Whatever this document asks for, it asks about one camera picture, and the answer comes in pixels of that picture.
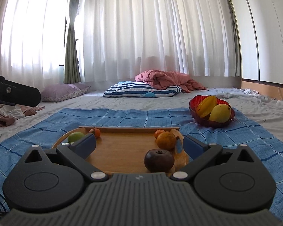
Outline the yellow mango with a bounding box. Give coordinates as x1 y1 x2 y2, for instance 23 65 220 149
208 104 231 123

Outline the grey bed sheet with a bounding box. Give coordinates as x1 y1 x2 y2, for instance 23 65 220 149
0 88 283 142

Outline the pink crumpled quilt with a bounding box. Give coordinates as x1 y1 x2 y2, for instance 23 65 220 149
134 69 206 93

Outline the purple pillow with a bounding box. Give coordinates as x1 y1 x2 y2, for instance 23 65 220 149
41 83 90 103

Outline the dark purple round fruit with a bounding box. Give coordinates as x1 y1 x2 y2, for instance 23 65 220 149
144 149 175 173

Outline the right green drape curtain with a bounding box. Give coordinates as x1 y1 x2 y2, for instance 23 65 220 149
227 0 242 76

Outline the brown clothes pile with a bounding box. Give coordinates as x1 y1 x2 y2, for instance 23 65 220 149
0 104 45 127

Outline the medium mandarin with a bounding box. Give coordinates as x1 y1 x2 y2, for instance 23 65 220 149
154 129 165 138

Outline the front green apple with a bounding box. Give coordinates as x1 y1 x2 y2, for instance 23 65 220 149
67 132 85 143

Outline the red glass fruit bowl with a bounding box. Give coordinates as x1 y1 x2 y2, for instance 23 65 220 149
189 95 235 128

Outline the green drape curtain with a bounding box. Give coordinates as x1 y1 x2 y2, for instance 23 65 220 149
227 0 242 76
64 0 81 84

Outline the white crumpled cloth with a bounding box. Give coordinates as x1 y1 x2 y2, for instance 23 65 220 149
242 87 283 111

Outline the white sheer curtain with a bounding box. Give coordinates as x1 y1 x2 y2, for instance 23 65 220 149
0 0 236 89

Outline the wooden serving tray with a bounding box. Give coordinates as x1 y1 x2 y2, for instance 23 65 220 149
52 126 190 175

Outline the small mandarin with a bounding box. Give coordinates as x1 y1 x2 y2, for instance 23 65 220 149
89 128 101 139

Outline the blue white striped pillow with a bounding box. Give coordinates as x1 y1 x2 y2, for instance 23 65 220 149
103 81 181 97

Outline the blue checked blanket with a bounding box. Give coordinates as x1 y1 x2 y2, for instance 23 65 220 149
0 108 283 219

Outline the yellow-orange citrus on tray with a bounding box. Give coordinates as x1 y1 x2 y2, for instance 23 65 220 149
156 132 177 150

